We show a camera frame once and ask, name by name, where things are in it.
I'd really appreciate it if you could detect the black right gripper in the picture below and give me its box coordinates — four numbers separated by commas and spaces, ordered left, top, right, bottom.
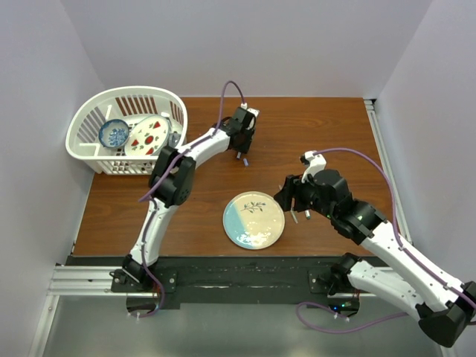
274, 172, 335, 219

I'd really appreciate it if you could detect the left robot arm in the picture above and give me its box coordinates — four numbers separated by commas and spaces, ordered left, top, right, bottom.
111, 106, 260, 293

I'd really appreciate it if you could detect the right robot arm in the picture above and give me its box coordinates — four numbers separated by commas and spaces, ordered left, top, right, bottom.
274, 170, 475, 347

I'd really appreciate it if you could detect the blue and cream plate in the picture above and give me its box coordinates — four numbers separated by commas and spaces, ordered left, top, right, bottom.
222, 191, 286, 250

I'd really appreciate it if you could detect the white plate red pattern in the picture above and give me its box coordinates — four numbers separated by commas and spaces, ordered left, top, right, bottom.
124, 115, 171, 156

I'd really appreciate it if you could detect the white plastic dish basket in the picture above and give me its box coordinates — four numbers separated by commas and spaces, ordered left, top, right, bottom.
65, 86, 188, 175

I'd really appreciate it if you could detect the blue white patterned bowl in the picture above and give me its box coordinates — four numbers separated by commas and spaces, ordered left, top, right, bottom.
98, 119, 129, 149

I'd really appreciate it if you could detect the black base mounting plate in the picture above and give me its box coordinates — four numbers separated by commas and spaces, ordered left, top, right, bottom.
100, 255, 401, 309

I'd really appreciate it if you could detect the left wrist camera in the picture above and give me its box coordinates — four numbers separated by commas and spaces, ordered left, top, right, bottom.
245, 107, 260, 129

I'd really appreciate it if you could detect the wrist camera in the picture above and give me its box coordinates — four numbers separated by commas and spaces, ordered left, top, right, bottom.
300, 151, 327, 183
245, 107, 260, 129

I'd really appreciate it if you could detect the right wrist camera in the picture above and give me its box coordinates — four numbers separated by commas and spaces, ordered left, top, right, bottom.
300, 151, 327, 183

